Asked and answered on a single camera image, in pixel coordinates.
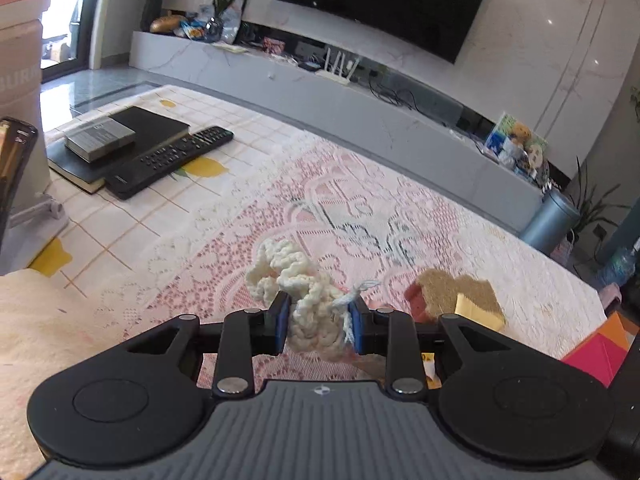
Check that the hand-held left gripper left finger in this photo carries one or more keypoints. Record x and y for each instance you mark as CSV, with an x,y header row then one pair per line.
x,y
282,322

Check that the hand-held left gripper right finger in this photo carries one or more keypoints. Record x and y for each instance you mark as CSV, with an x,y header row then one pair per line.
x,y
356,325

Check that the white crocheted yarn piece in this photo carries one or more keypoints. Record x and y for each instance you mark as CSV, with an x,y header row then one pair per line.
x,y
310,310

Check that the red soft block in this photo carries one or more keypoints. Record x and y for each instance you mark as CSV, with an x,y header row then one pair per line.
x,y
415,302

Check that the tan fuzzy cloth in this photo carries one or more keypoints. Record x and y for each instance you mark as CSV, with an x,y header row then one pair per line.
x,y
445,285

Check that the red box with clear front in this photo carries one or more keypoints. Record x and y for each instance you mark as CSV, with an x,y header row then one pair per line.
x,y
595,357

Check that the small pink appliance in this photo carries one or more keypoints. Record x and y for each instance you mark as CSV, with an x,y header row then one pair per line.
x,y
610,297

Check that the pink lace tablecloth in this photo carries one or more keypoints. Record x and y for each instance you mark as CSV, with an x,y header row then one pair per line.
x,y
350,200

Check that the large water bottle with pump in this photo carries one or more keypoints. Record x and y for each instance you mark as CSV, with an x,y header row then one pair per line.
x,y
617,267

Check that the woven basket bag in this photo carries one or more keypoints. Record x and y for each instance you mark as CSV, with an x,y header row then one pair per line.
x,y
562,250

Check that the white checked tablecloth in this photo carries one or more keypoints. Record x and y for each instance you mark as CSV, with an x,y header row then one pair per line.
x,y
125,230

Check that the black remote control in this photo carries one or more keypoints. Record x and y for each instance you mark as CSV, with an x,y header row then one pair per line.
x,y
165,157

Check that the grey blue trash can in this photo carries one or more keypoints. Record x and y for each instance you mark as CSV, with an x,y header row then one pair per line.
x,y
547,225

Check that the long-leaf potted plant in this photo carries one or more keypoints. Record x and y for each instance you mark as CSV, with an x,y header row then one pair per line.
x,y
595,210

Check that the marble television cabinet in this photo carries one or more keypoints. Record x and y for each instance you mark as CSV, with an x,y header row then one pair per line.
x,y
350,105

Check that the green blue poster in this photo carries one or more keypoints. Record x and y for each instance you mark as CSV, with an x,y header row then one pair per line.
x,y
497,135

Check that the black book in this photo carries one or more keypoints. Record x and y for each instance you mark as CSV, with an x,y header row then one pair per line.
x,y
150,122

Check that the teddy bear bouquet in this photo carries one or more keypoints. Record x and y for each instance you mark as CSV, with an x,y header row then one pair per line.
x,y
520,140

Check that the wooden fan sign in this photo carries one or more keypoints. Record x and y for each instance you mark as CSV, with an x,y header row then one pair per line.
x,y
536,155

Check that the white router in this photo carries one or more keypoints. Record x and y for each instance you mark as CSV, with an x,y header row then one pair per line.
x,y
335,76

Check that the black set-top box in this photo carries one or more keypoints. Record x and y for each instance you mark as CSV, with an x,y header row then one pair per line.
x,y
309,66

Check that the grey small box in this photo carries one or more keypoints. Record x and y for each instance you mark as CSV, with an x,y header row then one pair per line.
x,y
97,135

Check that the small pink photo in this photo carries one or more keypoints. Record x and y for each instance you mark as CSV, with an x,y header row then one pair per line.
x,y
273,46

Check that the papers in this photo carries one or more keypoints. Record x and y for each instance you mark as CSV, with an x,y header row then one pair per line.
x,y
231,48

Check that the snack packets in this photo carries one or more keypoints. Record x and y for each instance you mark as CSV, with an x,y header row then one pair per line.
x,y
192,30

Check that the smartphone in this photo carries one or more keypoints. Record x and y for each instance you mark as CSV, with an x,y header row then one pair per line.
x,y
12,170

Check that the golden gourd ornament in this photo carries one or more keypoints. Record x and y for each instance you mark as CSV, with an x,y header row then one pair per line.
x,y
167,24

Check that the green plant in glass vase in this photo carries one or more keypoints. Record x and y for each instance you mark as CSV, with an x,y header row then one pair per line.
x,y
222,5

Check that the black television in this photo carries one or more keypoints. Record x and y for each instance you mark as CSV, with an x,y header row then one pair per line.
x,y
390,0

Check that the white appliance with pink top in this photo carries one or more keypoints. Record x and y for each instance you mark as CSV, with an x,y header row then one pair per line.
x,y
22,60

